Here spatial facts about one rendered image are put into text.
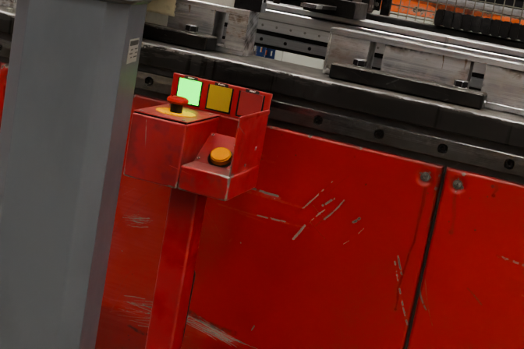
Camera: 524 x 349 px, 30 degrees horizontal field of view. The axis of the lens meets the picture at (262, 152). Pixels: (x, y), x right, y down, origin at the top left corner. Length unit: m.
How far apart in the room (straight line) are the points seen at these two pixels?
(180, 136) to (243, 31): 0.41
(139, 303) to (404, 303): 0.56
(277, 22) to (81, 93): 0.96
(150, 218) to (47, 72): 0.68
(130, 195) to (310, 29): 0.58
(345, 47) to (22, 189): 0.79
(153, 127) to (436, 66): 0.57
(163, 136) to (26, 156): 0.35
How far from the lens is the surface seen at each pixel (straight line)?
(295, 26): 2.27
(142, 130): 1.72
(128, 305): 2.09
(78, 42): 1.39
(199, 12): 2.07
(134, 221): 2.04
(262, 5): 2.04
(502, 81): 1.91
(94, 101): 1.40
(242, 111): 1.81
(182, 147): 1.70
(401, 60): 1.94
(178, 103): 1.75
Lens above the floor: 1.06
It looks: 11 degrees down
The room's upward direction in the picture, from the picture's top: 10 degrees clockwise
